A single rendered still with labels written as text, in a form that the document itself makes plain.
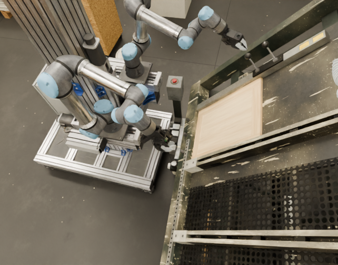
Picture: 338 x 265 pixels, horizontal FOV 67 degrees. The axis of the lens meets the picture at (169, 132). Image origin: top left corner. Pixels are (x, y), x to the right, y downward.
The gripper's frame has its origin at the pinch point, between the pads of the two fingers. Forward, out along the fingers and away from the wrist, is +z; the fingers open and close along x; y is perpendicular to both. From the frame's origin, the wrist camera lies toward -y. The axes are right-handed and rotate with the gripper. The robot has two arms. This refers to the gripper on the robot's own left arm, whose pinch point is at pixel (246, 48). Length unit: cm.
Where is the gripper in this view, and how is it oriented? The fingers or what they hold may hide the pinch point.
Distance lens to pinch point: 168.1
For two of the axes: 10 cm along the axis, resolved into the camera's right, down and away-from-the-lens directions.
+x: -5.2, 8.5, 0.9
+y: -3.6, -3.1, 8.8
